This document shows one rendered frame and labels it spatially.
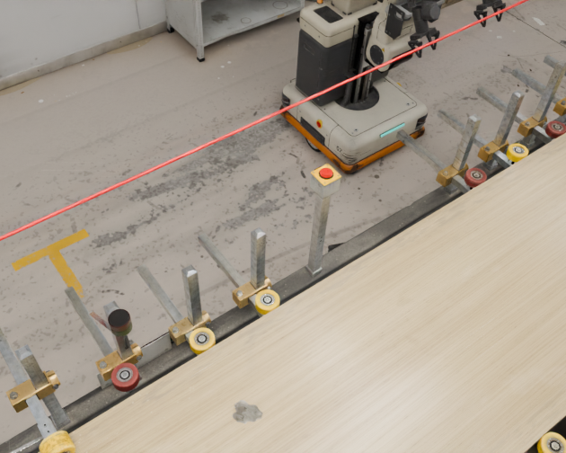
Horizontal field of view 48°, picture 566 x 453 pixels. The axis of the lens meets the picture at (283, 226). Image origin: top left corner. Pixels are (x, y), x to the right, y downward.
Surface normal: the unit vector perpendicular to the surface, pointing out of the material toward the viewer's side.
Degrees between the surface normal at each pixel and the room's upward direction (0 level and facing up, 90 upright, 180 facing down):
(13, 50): 90
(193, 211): 0
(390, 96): 0
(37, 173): 0
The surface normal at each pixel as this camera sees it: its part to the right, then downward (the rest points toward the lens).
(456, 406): 0.04, -0.64
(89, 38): 0.59, 0.63
